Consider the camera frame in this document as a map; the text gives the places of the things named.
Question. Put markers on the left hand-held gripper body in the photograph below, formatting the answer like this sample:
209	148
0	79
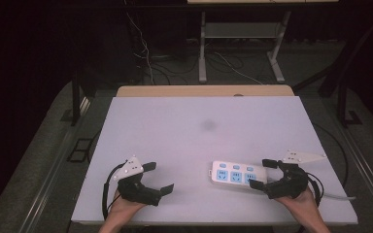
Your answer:
136	191

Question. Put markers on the black metal stand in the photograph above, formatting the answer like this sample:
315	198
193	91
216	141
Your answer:
343	103

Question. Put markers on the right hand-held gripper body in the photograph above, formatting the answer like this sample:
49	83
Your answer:
291	184

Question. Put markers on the person's right hand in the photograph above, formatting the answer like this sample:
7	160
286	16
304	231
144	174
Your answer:
304	207

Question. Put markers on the white table mat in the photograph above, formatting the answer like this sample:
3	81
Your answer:
200	142

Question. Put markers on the grey metal table frame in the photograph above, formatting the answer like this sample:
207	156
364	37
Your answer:
202	48

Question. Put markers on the aluminium floor rail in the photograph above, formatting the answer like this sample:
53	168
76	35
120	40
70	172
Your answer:
55	165
366	168

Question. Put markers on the white power strip blue sockets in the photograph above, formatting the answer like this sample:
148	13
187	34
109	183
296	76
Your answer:
233	176

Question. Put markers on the person's left hand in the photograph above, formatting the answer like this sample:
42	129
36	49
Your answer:
123	208

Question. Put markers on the black floor frame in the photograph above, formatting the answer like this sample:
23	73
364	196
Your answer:
79	150

